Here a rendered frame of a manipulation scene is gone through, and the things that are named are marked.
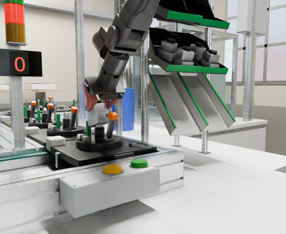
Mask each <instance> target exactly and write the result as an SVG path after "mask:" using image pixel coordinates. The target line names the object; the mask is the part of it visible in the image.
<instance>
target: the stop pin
mask: <svg viewBox="0 0 286 234"><path fill-rule="evenodd" d="M55 163H56V168H61V153H60V152H56V153H55Z"/></svg>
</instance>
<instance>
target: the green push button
mask: <svg viewBox="0 0 286 234"><path fill-rule="evenodd" d="M130 166H131V167H134V168H144V167H147V166H148V161H147V160H144V159H134V160H132V161H131V162H130Z"/></svg>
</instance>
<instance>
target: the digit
mask: <svg viewBox="0 0 286 234"><path fill-rule="evenodd" d="M9 57H10V74H29V57H28V52H14V51H9Z"/></svg>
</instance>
